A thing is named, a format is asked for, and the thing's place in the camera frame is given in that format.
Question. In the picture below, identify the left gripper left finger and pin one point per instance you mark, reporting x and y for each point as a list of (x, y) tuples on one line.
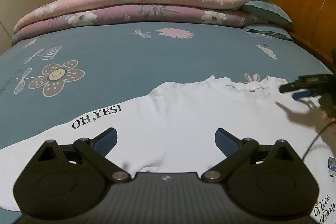
[(63, 181)]

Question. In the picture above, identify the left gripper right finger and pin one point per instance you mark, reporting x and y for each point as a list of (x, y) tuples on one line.
[(266, 181)]

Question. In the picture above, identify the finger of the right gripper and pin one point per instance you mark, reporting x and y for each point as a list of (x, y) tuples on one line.
[(305, 93), (321, 83)]

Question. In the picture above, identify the white printed long-sleeve shirt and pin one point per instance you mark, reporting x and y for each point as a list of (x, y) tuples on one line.
[(172, 129)]

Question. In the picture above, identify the person's right hand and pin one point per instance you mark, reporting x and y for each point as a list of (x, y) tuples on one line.
[(324, 116)]

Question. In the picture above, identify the lower teal pillow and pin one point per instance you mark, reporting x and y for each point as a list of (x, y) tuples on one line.
[(268, 31)]

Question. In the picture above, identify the teal pillow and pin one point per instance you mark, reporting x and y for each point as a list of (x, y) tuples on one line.
[(268, 31), (269, 11)]

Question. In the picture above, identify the upper teal pillow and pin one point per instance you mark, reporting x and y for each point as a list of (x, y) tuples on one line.
[(269, 11)]

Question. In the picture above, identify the wooden headboard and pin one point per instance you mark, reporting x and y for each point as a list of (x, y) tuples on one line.
[(314, 27)]

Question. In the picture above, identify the teal floral bed sheet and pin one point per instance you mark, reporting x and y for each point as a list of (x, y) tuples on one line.
[(54, 78)]

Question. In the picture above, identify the purple floral folded quilt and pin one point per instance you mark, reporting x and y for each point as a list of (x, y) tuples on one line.
[(138, 13)]

